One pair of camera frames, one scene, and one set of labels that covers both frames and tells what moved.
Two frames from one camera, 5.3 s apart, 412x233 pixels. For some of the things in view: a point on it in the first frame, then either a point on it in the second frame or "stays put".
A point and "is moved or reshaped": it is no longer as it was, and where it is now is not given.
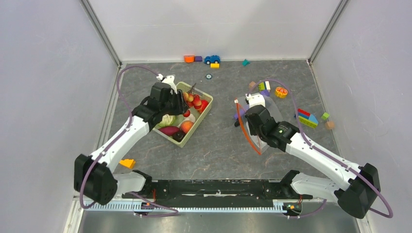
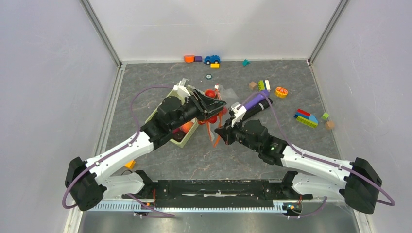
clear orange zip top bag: (256, 143) is moved or reshaped
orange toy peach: (185, 126) stays put
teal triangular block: (245, 62) stays put
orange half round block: (189, 58) stays put
